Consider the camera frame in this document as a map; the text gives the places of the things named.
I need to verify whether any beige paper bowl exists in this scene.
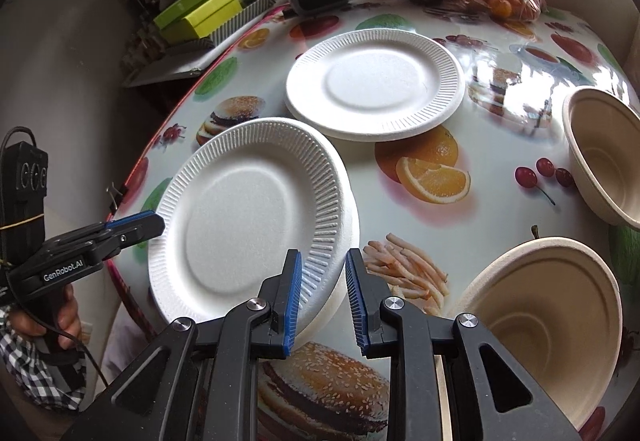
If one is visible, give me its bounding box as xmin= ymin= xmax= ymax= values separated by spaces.
xmin=446 ymin=237 xmax=623 ymax=428
xmin=562 ymin=88 xmax=639 ymax=230

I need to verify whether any white paper plate front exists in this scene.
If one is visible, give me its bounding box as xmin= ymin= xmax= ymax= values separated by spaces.
xmin=148 ymin=117 xmax=352 ymax=333

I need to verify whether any left plaid sleeve forearm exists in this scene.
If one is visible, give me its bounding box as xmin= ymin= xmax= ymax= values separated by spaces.
xmin=1 ymin=308 xmax=87 ymax=412

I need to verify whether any left hand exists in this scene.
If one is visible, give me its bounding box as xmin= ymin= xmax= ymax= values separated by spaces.
xmin=8 ymin=284 xmax=81 ymax=350

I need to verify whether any black binder clip left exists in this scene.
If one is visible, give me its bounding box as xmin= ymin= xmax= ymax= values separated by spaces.
xmin=106 ymin=183 xmax=128 ymax=214

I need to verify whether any grey side shelf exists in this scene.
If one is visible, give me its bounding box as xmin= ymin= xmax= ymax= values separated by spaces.
xmin=122 ymin=0 xmax=277 ymax=88

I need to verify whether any yellow-green gift box upper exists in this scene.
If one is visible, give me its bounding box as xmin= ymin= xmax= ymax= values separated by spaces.
xmin=153 ymin=0 xmax=206 ymax=29

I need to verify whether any striped black white box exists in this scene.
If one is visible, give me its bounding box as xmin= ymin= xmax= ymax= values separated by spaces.
xmin=164 ymin=0 xmax=278 ymax=53

